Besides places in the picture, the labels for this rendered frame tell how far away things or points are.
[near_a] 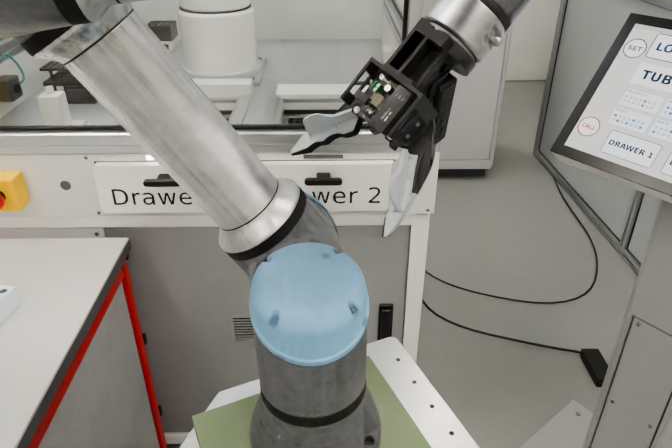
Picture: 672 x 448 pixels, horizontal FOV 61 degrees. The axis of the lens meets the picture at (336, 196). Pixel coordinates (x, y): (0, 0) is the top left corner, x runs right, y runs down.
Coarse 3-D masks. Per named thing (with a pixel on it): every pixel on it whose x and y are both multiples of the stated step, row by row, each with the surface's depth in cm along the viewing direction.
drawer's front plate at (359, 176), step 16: (368, 160) 116; (384, 160) 116; (288, 176) 115; (304, 176) 115; (336, 176) 116; (352, 176) 116; (368, 176) 116; (384, 176) 116; (352, 192) 117; (368, 192) 117; (384, 192) 118; (336, 208) 119; (352, 208) 119; (368, 208) 119; (384, 208) 119
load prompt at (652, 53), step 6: (660, 36) 106; (666, 36) 105; (654, 42) 106; (660, 42) 106; (666, 42) 105; (654, 48) 106; (660, 48) 105; (666, 48) 105; (648, 54) 106; (654, 54) 106; (660, 54) 105; (666, 54) 104; (660, 60) 105; (666, 60) 104
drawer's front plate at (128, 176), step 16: (96, 176) 115; (112, 176) 115; (128, 176) 115; (144, 176) 115; (128, 192) 117; (144, 192) 117; (160, 192) 117; (176, 192) 117; (112, 208) 118; (128, 208) 118; (144, 208) 119; (160, 208) 119; (176, 208) 119; (192, 208) 119
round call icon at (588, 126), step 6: (588, 114) 109; (582, 120) 110; (588, 120) 109; (594, 120) 108; (600, 120) 108; (576, 126) 110; (582, 126) 109; (588, 126) 109; (594, 126) 108; (600, 126) 107; (576, 132) 110; (582, 132) 109; (588, 132) 108; (594, 132) 108; (594, 138) 107
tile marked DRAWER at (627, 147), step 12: (612, 132) 106; (612, 144) 105; (624, 144) 103; (636, 144) 102; (648, 144) 101; (660, 144) 100; (624, 156) 103; (636, 156) 102; (648, 156) 100; (648, 168) 100
